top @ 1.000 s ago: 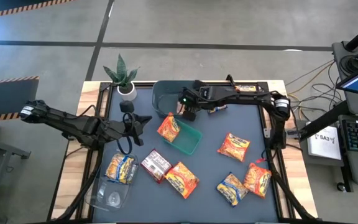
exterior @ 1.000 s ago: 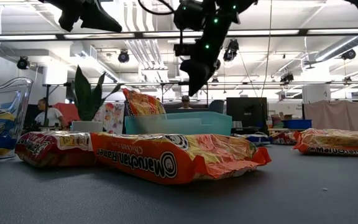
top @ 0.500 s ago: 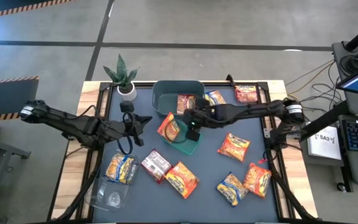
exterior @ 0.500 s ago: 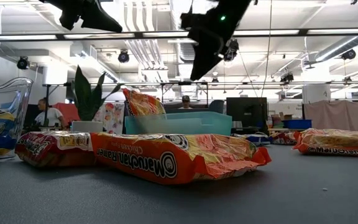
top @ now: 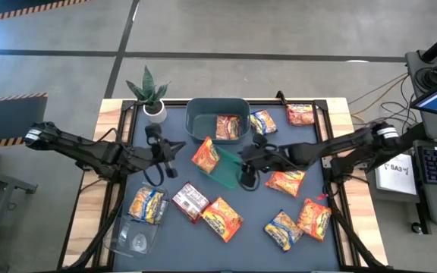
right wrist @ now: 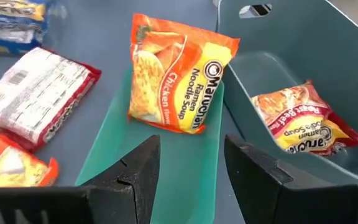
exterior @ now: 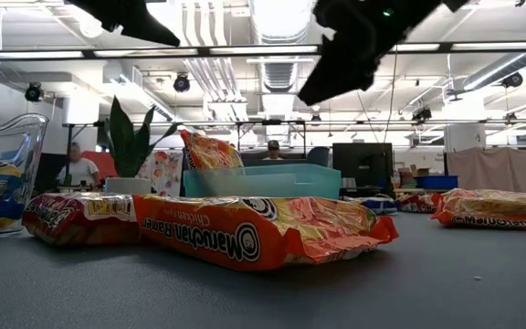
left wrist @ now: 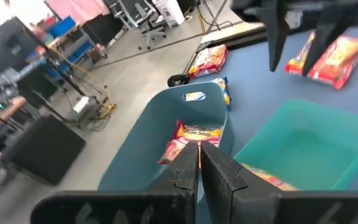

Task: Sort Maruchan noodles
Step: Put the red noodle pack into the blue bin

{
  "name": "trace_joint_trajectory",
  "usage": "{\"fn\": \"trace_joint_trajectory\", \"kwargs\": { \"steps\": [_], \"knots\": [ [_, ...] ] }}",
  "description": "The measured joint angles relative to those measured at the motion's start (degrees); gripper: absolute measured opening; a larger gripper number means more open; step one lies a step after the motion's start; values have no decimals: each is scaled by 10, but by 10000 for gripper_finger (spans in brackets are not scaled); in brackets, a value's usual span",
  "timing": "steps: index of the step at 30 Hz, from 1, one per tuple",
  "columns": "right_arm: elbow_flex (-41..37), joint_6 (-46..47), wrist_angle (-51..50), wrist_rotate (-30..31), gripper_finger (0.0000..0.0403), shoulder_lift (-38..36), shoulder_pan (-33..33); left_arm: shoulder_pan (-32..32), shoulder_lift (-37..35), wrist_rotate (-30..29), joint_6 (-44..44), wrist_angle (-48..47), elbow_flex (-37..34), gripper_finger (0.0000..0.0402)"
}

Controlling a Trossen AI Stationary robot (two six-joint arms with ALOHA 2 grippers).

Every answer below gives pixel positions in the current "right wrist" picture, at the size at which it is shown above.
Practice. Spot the clear plastic bin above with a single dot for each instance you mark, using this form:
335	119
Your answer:
54	18

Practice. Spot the red beef ramen packet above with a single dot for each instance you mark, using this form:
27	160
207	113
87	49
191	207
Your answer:
303	124
36	96

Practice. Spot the orange chicken ramen packet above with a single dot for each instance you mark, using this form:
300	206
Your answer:
11	165
182	77

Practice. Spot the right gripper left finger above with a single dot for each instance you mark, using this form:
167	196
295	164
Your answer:
129	193

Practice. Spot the green plastic tray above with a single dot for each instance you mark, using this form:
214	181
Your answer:
182	174

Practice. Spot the dark teal plastic bin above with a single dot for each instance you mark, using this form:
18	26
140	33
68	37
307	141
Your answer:
306	46

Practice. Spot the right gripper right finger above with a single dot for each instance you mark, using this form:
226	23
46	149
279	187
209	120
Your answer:
253	186

